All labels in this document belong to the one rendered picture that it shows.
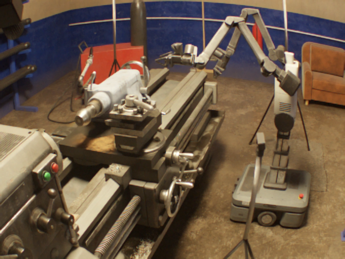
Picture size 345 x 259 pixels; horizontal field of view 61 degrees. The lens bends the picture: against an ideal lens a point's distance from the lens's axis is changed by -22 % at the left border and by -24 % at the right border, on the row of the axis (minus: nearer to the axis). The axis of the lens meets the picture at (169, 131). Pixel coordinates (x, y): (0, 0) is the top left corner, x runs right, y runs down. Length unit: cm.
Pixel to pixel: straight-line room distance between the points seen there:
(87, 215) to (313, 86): 405
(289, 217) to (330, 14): 384
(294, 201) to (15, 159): 204
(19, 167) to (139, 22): 381
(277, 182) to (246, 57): 338
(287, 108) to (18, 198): 185
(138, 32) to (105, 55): 52
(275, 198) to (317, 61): 313
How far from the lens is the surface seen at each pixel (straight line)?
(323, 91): 510
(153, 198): 180
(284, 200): 259
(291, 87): 215
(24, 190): 107
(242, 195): 262
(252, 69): 581
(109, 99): 198
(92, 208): 159
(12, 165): 106
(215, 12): 571
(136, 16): 467
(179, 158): 185
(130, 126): 171
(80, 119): 180
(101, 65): 475
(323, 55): 529
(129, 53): 467
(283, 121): 242
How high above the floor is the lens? 180
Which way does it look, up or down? 26 degrees down
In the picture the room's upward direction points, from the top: 2 degrees counter-clockwise
